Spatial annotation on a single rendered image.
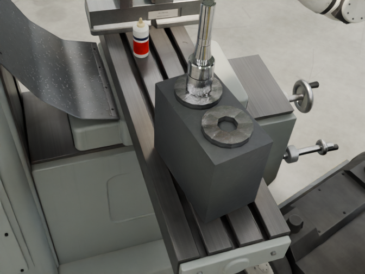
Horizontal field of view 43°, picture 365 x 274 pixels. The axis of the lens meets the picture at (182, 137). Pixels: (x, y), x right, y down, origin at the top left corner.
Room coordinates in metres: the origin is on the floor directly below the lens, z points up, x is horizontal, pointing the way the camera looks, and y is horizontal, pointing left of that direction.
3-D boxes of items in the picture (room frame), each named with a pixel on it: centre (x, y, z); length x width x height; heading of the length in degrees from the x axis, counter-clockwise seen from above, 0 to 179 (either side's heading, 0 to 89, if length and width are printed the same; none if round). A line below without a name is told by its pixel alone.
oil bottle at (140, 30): (0.96, 0.13, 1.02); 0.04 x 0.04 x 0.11
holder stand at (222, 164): (0.59, -0.05, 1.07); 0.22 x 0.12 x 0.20; 33
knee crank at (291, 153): (1.05, -0.44, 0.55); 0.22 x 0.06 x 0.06; 111
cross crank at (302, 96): (1.17, -0.37, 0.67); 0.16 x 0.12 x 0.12; 111
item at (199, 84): (0.63, -0.02, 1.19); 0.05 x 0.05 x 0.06
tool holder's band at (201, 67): (0.63, -0.02, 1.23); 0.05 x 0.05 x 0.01
